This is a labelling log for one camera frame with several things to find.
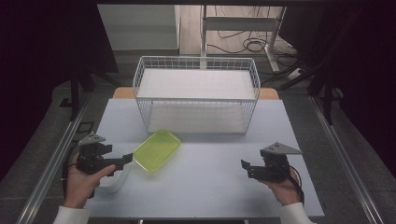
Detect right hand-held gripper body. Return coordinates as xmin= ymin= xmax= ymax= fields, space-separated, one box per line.
xmin=260 ymin=142 xmax=303 ymax=183

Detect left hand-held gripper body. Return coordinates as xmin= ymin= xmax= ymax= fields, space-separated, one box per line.
xmin=76 ymin=132 xmax=113 ymax=175

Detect clear white plastic container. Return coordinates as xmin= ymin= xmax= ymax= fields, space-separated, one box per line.
xmin=97 ymin=151 xmax=134 ymax=194

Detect green translucent plastic container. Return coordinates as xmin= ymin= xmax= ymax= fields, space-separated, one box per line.
xmin=133 ymin=129 xmax=182 ymax=173

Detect white wire shelf rack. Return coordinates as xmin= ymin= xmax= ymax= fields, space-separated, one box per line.
xmin=132 ymin=55 xmax=262 ymax=135

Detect person's right hand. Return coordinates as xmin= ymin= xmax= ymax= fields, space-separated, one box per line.
xmin=260 ymin=167 xmax=303 ymax=207

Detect person's left hand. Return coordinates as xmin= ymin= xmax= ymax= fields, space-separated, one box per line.
xmin=64 ymin=153 xmax=117 ymax=209

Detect black metal stand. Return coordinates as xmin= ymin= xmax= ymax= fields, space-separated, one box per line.
xmin=261 ymin=12 xmax=347 ymax=126
xmin=59 ymin=60 xmax=120 ymax=123

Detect white cabinet panel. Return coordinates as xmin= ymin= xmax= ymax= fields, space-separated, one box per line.
xmin=97 ymin=4 xmax=182 ymax=52

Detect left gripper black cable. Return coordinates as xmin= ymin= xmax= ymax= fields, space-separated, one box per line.
xmin=61 ymin=142 xmax=79 ymax=200

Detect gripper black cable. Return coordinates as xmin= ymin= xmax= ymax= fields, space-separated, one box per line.
xmin=61 ymin=142 xmax=79 ymax=200
xmin=288 ymin=165 xmax=305 ymax=205

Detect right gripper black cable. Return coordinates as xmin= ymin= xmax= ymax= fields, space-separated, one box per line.
xmin=288 ymin=165 xmax=305 ymax=205

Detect black floor bracket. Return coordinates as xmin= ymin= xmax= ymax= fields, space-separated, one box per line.
xmin=72 ymin=120 xmax=95 ymax=144

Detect aluminium rail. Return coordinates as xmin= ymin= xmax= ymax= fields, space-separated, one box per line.
xmin=14 ymin=92 xmax=92 ymax=224
xmin=308 ymin=95 xmax=389 ymax=224

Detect black floor cables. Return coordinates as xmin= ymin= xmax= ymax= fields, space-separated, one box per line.
xmin=206 ymin=6 xmax=300 ymax=68

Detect white metal desk frame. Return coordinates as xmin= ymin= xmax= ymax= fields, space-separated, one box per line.
xmin=200 ymin=5 xmax=288 ymax=73

